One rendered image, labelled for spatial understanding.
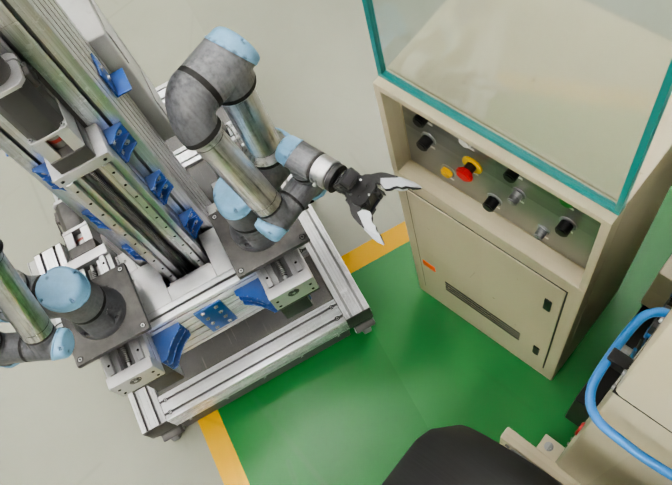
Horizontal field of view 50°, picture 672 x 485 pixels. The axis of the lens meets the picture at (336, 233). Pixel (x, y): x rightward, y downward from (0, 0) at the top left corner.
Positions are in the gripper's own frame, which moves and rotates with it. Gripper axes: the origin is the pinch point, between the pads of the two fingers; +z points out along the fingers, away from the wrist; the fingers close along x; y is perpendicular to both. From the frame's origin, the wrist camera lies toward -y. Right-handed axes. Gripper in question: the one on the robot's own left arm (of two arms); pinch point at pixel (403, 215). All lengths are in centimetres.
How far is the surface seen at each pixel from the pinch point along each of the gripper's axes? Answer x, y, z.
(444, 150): -18.1, 2.9, -1.4
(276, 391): 59, 99, -36
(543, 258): -11.2, 18.1, 27.7
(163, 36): -36, 112, -182
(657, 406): 16, -67, 57
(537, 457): 27, 8, 49
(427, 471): 38, -35, 37
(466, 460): 33, -38, 41
